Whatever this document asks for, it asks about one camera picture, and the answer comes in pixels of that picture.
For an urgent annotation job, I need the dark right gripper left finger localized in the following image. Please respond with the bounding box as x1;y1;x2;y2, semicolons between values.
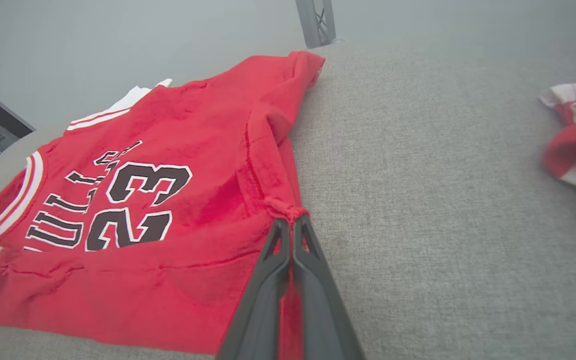
215;218;292;360

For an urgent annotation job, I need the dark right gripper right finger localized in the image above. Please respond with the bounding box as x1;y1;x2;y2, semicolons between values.
291;214;367;360

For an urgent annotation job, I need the red basketball jersey number 23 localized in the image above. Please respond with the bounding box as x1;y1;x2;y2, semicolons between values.
0;50;327;360

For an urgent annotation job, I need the grey fabric sofa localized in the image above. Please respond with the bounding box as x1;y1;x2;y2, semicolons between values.
0;36;576;360

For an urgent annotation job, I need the grey metal post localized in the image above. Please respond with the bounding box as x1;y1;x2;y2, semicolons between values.
295;0;339;50

